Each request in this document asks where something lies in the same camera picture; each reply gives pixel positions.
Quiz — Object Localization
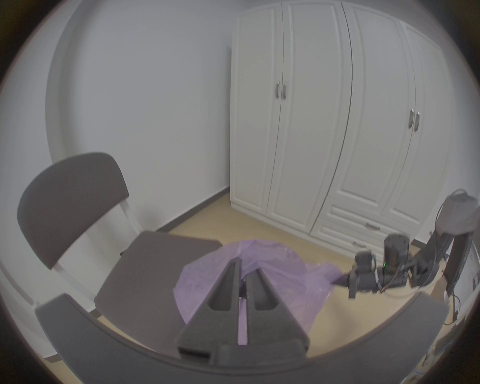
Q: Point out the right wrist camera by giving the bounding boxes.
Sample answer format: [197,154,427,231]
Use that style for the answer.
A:
[354,251,376,273]

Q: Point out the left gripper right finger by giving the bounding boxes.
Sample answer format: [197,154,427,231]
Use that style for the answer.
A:
[245,270,311,357]

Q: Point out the grey and white chair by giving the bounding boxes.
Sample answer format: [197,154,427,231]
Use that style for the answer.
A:
[17,152,224,357]

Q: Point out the white wardrobe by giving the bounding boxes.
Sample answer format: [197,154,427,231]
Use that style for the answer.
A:
[229,0,456,259]

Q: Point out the purple plastic bag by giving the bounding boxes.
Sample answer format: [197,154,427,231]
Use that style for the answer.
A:
[173,240,351,347]

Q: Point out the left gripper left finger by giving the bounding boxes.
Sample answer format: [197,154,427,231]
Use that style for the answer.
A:
[175,257,242,363]

